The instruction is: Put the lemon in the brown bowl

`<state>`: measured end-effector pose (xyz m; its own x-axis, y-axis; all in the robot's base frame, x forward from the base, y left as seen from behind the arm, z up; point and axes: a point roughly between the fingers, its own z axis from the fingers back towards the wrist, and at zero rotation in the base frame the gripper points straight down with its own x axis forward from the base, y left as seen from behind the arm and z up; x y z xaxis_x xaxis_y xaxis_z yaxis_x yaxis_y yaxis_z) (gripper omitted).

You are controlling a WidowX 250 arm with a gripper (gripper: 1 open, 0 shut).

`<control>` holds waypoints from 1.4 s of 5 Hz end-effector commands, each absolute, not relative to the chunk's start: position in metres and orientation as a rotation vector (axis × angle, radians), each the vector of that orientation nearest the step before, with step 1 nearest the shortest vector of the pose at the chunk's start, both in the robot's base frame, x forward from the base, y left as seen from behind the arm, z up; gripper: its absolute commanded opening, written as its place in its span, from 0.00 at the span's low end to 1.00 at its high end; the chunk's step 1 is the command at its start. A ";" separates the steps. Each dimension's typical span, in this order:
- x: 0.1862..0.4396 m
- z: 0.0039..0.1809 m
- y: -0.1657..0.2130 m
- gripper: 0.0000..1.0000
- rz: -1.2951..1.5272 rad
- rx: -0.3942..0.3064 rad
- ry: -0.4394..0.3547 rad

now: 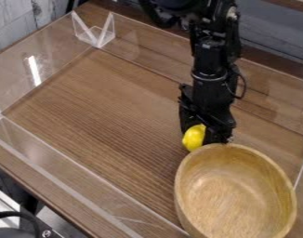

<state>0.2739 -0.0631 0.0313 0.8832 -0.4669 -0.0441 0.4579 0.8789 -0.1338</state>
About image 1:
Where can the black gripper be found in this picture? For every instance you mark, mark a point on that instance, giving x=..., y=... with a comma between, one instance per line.
x=204, y=104

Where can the yellow lemon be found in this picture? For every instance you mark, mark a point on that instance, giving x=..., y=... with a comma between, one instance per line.
x=194, y=137

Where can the brown wooden bowl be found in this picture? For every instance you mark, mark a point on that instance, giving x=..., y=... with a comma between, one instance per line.
x=234, y=194

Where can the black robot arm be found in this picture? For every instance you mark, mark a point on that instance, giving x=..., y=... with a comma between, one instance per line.
x=215, y=52

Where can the clear acrylic tray wall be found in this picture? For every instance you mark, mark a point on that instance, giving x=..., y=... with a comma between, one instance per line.
x=89, y=133

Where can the clear acrylic corner bracket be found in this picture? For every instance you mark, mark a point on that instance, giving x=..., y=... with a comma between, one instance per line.
x=96, y=36

